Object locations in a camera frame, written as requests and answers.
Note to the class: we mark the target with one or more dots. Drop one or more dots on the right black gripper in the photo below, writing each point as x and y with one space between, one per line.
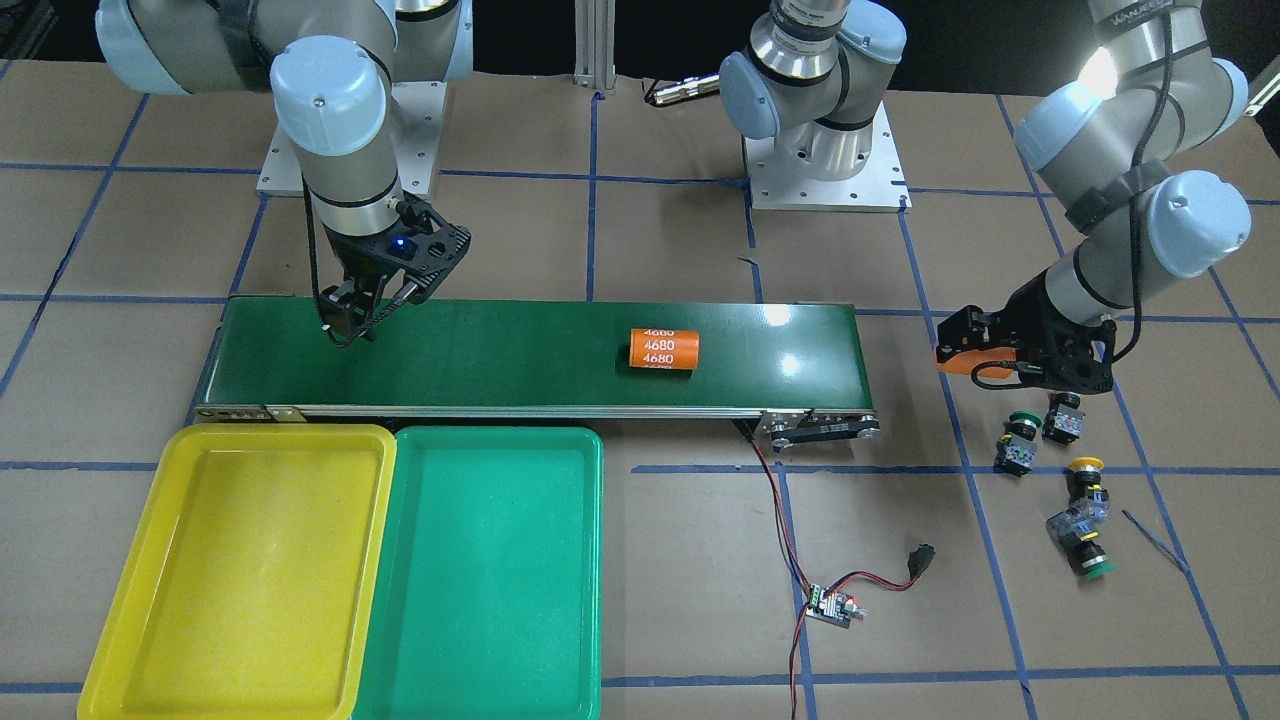
352 265

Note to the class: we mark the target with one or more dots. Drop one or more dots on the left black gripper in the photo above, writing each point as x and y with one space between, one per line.
1030 303

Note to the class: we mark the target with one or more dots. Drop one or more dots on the green push button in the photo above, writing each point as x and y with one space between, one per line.
1074 530
1016 448

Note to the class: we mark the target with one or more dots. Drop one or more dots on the plain orange cylinder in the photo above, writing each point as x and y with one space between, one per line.
961 361

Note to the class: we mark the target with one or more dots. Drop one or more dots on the orange cylinder labelled 4680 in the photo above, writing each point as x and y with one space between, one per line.
664 349

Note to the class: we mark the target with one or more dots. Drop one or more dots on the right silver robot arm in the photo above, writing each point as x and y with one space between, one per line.
340 74

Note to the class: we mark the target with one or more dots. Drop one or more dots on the yellow push button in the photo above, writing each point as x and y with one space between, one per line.
1064 421
1085 487

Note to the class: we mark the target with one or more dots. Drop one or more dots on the black power connector plug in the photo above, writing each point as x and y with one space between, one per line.
919 561

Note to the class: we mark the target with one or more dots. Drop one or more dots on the green conveyor belt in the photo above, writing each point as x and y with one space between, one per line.
795 372

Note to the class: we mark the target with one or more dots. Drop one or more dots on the yellow tray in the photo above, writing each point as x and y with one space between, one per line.
248 588

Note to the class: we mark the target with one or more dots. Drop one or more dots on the green tray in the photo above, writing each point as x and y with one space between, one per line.
489 596

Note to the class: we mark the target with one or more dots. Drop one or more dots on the small controller circuit board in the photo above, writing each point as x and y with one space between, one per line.
833 607

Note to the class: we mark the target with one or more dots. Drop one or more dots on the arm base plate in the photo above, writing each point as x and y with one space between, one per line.
416 131
815 168

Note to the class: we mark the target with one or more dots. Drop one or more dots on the aluminium frame post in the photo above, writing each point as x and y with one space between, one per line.
593 27

